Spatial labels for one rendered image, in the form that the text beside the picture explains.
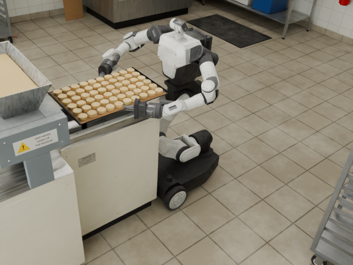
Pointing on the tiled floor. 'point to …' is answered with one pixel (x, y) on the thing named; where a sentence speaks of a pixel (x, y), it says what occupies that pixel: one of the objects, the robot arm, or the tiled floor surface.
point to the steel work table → (286, 14)
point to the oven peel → (73, 9)
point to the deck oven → (135, 11)
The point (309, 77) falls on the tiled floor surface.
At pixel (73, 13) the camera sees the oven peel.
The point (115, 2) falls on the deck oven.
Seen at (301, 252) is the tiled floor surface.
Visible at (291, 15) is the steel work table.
